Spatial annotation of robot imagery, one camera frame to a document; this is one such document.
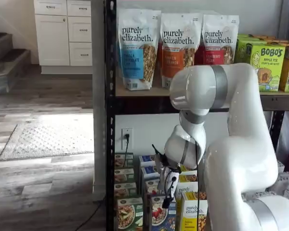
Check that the blue label granola bag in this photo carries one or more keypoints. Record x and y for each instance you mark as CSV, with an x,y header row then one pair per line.
x,y
135,48

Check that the white drawer cabinet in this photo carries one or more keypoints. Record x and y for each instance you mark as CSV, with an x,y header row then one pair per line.
x,y
55,38

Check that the orange label granola bag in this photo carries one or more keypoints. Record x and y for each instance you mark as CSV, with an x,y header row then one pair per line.
x,y
178,48

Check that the black metal shelf rack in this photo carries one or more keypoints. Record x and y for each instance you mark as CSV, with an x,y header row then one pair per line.
x,y
110,120

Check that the green Bobo's snack box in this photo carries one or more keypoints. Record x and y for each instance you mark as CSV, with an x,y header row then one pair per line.
x,y
269,62
245,38

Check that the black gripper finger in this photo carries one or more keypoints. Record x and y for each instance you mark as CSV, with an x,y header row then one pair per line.
x,y
166,202

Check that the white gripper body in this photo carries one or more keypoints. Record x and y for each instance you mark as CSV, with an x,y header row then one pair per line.
x,y
171,185

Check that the white wall outlet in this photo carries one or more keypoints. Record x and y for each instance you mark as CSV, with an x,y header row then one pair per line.
x,y
130,144

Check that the grey wooden stairs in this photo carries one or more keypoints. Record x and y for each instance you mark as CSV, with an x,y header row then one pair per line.
x,y
4,60

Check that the red label granola bag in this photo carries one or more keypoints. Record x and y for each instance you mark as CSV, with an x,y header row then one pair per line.
x,y
219,43

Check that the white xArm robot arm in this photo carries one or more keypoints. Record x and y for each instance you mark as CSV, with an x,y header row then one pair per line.
x,y
236,168

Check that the yellow and white granola box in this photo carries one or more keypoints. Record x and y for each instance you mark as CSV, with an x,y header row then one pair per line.
x,y
192,214
186,186
187,169

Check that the light grey patterned rug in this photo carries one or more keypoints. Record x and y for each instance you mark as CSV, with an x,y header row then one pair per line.
x,y
50,139

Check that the green and white oatmeal box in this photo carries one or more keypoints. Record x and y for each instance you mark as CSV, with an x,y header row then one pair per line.
x,y
124,175
130,214
121,161
125,190

